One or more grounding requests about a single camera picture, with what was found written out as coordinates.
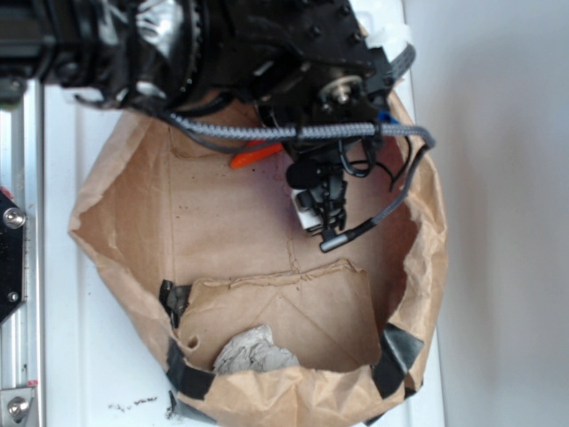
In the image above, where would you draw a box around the black tape strip left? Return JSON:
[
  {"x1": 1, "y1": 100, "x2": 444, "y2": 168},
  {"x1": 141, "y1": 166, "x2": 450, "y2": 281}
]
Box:
[{"x1": 166, "y1": 341, "x2": 216, "y2": 400}]

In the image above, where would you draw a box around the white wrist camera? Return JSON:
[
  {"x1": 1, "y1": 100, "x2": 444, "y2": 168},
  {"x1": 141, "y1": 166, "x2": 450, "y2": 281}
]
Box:
[{"x1": 291, "y1": 189, "x2": 323, "y2": 235}]

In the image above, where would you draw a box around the orange carrot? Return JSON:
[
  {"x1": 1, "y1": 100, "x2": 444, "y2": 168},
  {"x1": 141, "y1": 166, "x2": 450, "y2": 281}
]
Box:
[{"x1": 229, "y1": 140, "x2": 284, "y2": 169}]

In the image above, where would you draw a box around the black mounting plate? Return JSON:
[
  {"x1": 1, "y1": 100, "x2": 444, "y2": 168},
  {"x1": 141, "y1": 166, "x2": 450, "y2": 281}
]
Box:
[{"x1": 0, "y1": 188, "x2": 27, "y2": 325}]

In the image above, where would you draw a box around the brown paper bag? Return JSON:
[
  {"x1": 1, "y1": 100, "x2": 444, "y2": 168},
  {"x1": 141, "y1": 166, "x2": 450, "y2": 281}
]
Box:
[{"x1": 69, "y1": 112, "x2": 448, "y2": 426}]

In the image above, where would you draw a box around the grey braided cable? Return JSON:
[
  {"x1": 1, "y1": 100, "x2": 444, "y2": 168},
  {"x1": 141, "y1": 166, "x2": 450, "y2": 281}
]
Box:
[{"x1": 170, "y1": 44, "x2": 438, "y2": 254}]

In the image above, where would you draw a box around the aluminium frame rail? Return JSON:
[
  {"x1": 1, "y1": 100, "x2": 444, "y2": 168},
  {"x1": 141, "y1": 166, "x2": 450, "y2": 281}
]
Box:
[{"x1": 1, "y1": 83, "x2": 44, "y2": 426}]

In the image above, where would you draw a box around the crumpled white paper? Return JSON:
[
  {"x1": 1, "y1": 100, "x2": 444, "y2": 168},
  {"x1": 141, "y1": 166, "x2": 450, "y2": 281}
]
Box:
[{"x1": 213, "y1": 325, "x2": 300, "y2": 375}]

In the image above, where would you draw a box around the black tape strip right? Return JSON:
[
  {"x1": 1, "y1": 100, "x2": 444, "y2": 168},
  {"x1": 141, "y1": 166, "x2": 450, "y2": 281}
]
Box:
[{"x1": 372, "y1": 323, "x2": 424, "y2": 399}]

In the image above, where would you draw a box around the black tape upper left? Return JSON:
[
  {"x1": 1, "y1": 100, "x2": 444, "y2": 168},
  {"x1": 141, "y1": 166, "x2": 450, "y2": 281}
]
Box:
[{"x1": 158, "y1": 280, "x2": 192, "y2": 329}]

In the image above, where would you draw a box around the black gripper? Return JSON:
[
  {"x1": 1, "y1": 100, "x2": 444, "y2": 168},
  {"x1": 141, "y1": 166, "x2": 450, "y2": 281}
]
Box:
[{"x1": 257, "y1": 44, "x2": 397, "y2": 179}]

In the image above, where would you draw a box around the black tape strip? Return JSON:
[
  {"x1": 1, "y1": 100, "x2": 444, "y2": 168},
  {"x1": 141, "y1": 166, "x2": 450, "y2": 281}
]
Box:
[
  {"x1": 166, "y1": 341, "x2": 216, "y2": 400},
  {"x1": 372, "y1": 323, "x2": 424, "y2": 399}
]

